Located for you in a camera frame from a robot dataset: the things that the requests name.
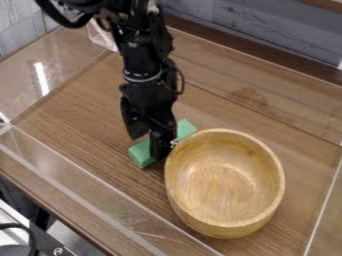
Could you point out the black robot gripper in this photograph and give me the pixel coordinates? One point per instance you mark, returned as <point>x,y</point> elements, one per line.
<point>146,105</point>

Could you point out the green rectangular block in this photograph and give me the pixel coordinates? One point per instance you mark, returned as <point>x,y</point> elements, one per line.
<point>139,151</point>

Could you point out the clear acrylic corner bracket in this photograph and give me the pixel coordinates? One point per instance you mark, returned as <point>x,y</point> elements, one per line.
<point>100,37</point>

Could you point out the clear acrylic tray wall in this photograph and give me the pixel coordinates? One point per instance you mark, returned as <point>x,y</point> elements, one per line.
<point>64,143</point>

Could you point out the light wooden bowl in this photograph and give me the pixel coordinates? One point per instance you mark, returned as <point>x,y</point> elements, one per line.
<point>224,183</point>

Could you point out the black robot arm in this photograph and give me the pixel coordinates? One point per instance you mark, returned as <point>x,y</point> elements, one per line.
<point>134,22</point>

